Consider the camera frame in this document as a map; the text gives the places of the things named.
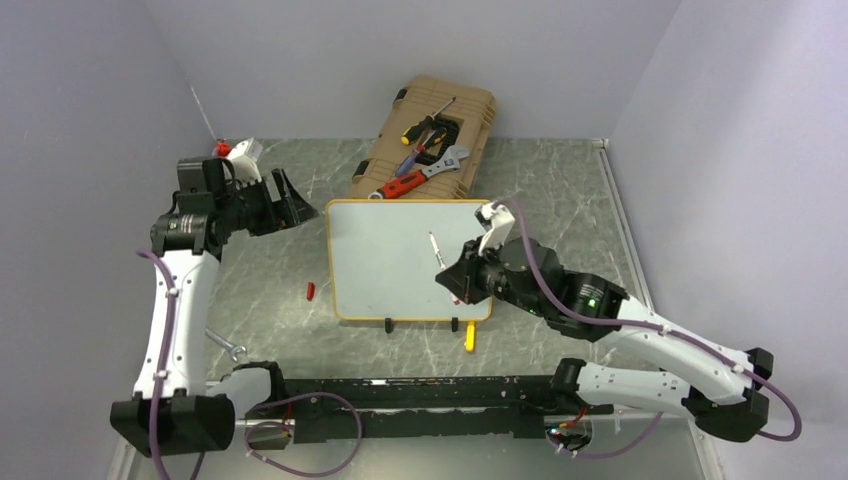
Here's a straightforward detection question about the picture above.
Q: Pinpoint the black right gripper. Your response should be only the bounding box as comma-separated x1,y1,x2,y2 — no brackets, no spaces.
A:
437,235,548,319

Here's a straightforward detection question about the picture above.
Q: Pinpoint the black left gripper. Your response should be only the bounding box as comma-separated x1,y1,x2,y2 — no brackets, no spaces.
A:
213,168,316,238

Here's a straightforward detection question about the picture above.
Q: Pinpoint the white red whiteboard marker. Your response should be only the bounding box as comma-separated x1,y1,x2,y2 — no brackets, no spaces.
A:
428,231,460,306

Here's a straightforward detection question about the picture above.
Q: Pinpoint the yellow framed whiteboard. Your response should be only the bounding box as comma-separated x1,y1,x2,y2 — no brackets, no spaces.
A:
325,199,492,321

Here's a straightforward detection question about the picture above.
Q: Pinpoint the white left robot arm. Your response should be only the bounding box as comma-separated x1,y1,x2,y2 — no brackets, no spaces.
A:
109,157,319,458

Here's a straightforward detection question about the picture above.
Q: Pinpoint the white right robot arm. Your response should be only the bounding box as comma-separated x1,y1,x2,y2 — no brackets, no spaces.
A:
435,239,773,442

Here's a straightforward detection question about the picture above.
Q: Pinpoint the yellow black screwdriver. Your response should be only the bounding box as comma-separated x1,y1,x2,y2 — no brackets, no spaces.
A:
400,96,457,145

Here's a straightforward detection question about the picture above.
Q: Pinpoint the tan plastic tool case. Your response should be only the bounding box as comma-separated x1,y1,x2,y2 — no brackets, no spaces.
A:
348,75,497,199

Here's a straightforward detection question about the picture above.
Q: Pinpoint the small silver wrench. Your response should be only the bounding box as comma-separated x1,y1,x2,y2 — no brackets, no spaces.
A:
205,328,247,363

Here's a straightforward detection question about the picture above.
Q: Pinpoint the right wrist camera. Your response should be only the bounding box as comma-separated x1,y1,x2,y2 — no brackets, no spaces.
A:
475,201,515,256

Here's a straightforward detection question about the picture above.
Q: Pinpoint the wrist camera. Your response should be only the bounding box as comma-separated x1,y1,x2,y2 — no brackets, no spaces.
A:
213,137,263,185
475,201,515,256

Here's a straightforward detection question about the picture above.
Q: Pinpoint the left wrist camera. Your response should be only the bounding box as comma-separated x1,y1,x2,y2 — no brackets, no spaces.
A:
213,137,263,185

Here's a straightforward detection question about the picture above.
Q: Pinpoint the red handled adjustable wrench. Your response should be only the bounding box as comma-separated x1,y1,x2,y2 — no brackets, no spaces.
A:
367,145,471,200

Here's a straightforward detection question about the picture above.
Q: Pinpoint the blue handled screwdriver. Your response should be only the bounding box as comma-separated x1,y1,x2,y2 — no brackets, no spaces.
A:
395,127,447,178

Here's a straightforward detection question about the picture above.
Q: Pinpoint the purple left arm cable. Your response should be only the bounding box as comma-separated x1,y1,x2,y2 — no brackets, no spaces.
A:
135,248,207,480

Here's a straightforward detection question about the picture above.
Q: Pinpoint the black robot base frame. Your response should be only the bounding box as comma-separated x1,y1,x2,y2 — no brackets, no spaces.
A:
246,358,613,444

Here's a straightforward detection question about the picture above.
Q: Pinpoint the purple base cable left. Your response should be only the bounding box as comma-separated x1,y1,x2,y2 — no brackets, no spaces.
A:
243,392,362,480

